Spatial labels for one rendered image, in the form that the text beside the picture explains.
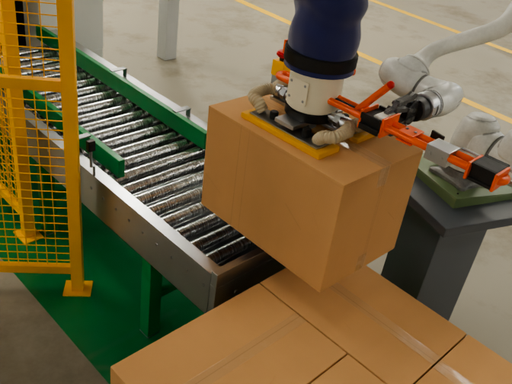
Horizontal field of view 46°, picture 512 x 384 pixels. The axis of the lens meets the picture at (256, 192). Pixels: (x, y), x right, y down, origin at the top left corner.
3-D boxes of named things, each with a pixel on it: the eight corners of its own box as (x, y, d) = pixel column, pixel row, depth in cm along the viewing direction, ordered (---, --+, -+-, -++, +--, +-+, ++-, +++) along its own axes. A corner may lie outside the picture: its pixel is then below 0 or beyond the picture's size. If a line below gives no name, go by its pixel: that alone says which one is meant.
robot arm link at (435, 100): (438, 122, 190) (428, 126, 187) (414, 110, 195) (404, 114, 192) (446, 95, 185) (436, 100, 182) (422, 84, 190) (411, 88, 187)
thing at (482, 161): (462, 177, 156) (468, 161, 153) (475, 170, 161) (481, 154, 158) (491, 192, 151) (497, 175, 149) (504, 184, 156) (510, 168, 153)
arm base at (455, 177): (449, 159, 253) (453, 148, 250) (491, 185, 238) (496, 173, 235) (420, 164, 244) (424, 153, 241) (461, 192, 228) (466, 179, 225)
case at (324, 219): (200, 203, 222) (208, 104, 201) (276, 174, 247) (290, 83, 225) (319, 293, 187) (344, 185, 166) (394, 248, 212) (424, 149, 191)
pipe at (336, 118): (245, 105, 195) (248, 89, 192) (296, 91, 211) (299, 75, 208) (324, 148, 176) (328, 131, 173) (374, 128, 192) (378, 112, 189)
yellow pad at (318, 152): (240, 116, 196) (241, 103, 193) (261, 110, 202) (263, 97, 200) (318, 161, 177) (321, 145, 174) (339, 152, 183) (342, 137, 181)
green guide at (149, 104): (36, 38, 366) (35, 24, 361) (52, 36, 372) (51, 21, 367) (203, 150, 277) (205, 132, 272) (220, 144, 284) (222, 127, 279)
